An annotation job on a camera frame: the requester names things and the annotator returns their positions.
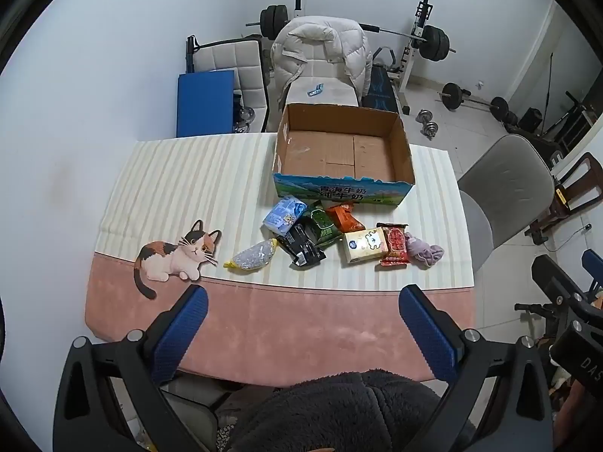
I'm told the black weight bench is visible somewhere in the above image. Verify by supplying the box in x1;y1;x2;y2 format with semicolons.
360;47;402;115

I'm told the short floor barbell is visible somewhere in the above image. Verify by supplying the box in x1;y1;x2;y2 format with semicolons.
438;82;520;125

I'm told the red snack packet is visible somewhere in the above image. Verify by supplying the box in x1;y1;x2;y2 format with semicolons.
375;223;410;267

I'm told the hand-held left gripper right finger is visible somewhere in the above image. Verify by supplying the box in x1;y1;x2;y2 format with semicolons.
399;284;553;452

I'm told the wooden chair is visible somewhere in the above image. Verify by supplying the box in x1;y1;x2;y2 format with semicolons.
525;151;603;246

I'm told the white quilted folding chair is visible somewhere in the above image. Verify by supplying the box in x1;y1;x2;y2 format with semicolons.
186;34;270;133

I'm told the striped cat print tablecloth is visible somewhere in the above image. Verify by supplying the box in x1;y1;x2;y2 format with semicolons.
85;132;476;383

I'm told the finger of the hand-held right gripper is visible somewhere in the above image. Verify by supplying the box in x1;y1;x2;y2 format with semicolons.
581;249;603;293
531;254;598;312

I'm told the green snack packet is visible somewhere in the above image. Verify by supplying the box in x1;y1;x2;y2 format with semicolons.
301;200;344;248

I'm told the white upholstered chair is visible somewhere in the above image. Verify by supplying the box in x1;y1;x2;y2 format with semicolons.
278;52;363;109

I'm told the silver and yellow packet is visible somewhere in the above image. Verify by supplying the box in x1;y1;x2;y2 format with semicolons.
223;239;280;273

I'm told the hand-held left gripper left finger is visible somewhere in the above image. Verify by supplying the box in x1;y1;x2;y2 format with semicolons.
52;285;209;452

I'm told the blue board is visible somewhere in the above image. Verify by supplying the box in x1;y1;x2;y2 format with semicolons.
176;70;236;138

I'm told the barbell with black plates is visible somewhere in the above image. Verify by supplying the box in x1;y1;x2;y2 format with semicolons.
246;5;457;63

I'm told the black folding rack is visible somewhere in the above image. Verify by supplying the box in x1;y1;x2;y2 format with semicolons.
542;89;603;161

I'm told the thin black pole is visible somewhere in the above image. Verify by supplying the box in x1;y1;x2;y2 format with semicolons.
543;52;555;133

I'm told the white barbell rack stand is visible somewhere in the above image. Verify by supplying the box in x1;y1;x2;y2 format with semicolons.
396;0;435;116

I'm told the yellow tissue pack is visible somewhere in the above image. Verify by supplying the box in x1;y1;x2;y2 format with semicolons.
341;227;389;264

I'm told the black floor cable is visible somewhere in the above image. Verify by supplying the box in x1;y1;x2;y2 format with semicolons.
542;223;593;251

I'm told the orange snack packet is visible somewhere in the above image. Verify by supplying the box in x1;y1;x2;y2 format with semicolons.
326;202;366;232

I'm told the person's dark fleece clothing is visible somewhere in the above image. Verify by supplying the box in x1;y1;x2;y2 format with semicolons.
230;370;478;452

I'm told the cardboard box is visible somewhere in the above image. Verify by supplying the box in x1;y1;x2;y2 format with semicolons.
272;102;416;208

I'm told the black speaker box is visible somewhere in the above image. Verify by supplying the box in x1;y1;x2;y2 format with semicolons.
520;108;543;133

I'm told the black packet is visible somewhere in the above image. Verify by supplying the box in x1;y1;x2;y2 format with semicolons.
278;219;327;268

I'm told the grey chair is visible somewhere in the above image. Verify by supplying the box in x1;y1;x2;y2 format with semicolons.
457;134;556;272

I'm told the person's right forearm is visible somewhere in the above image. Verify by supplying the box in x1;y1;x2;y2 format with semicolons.
555;383;603;452

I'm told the white puffer jacket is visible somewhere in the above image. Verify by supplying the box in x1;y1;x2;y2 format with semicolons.
271;15;374;104

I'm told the light blue packet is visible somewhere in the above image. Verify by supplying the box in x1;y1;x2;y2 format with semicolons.
263;195;308;235

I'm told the purple cloth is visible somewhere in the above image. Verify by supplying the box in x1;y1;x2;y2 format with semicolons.
405;232;445;270

